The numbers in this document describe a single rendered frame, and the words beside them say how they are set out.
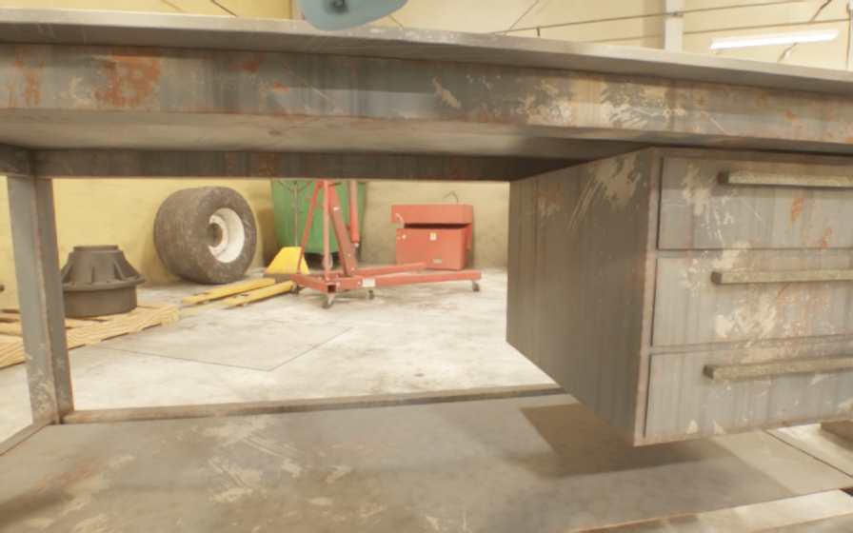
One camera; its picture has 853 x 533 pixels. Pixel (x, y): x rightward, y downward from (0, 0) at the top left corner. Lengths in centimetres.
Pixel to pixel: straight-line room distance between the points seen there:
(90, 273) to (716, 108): 303
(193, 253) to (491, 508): 420
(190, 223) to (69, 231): 102
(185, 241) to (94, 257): 165
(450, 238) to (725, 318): 521
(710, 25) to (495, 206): 357
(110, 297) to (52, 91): 267
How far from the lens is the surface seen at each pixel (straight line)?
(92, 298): 314
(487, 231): 640
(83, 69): 52
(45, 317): 130
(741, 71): 59
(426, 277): 384
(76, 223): 498
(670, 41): 666
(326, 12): 30
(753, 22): 719
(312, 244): 597
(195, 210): 470
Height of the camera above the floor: 69
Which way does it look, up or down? 6 degrees down
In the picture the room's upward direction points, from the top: straight up
